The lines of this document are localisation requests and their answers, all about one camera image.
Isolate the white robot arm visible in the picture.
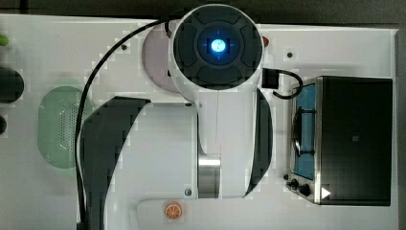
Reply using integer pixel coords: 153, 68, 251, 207
79, 4, 273, 230

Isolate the black toaster oven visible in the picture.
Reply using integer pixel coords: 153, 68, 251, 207
284, 76, 393, 206

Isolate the pink round plate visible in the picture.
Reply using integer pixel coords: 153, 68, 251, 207
142, 23, 178, 93

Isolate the green perforated colander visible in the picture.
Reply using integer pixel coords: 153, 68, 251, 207
37, 86, 82, 169

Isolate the small black cup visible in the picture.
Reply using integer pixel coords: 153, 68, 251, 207
0, 116, 7, 134

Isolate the black pot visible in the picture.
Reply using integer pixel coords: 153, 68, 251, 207
0, 67, 24, 104

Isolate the red strawberry toy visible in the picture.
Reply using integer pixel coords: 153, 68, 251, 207
262, 36, 269, 47

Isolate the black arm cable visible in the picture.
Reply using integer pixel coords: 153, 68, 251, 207
74, 19, 170, 230

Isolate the orange slice toy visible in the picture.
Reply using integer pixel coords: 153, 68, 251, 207
165, 201, 183, 219

